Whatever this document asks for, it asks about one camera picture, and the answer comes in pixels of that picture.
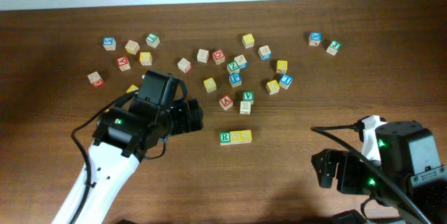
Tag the blue S block far left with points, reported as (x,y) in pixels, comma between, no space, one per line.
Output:
(109,43)

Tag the yellow top far block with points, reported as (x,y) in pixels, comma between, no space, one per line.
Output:
(248,40)

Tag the green Z block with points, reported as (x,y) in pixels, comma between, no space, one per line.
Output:
(233,68)

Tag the red side block far left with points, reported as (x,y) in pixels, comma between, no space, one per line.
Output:
(95,79)

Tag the red Q block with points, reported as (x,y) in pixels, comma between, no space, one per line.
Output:
(218,57)

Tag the yellow S block front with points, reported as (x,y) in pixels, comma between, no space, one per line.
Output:
(235,137)

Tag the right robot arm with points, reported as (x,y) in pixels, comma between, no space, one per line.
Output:
(398,166)

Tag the green V block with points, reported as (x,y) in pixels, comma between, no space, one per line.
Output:
(248,96)

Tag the blue D side block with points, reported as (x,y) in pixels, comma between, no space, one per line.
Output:
(264,52)

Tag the yellow O block middle left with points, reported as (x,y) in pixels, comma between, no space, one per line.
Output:
(132,88)

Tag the blue X block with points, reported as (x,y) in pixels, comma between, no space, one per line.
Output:
(315,38)

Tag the red I side block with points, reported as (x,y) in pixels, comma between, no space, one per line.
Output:
(184,65)

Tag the plain wooden block upper left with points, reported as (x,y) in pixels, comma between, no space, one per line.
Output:
(132,47)

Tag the yellow G block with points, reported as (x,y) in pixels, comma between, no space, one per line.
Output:
(145,58)

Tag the blue T block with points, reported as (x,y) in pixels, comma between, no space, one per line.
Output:
(285,81)

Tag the green R block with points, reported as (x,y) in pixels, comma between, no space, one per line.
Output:
(224,138)

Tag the yellow s block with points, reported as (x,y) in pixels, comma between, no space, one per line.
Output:
(246,136)
(235,137)

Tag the green L block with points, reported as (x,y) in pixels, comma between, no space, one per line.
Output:
(152,40)

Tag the yellow block with brown picture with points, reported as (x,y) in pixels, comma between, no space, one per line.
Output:
(282,67)

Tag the yellow E block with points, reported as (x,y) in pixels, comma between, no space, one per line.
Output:
(272,87)

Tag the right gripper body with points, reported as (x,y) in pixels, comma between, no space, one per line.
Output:
(352,174)

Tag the blue P block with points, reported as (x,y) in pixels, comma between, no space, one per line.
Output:
(235,79)

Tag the yellow C block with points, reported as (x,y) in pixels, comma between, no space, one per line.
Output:
(210,85)

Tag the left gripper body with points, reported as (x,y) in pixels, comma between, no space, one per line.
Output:
(180,121)

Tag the red E side block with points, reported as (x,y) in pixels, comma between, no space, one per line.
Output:
(202,56)

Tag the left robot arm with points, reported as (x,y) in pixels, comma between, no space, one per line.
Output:
(126,129)

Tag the red A block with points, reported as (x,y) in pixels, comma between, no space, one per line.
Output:
(226,102)

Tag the green J block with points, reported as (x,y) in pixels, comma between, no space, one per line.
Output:
(333,47)

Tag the plain wooden picture block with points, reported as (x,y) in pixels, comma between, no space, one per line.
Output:
(245,107)

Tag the red Y block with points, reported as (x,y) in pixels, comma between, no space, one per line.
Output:
(123,63)

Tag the blue L side block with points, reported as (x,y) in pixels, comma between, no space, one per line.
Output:
(241,61)

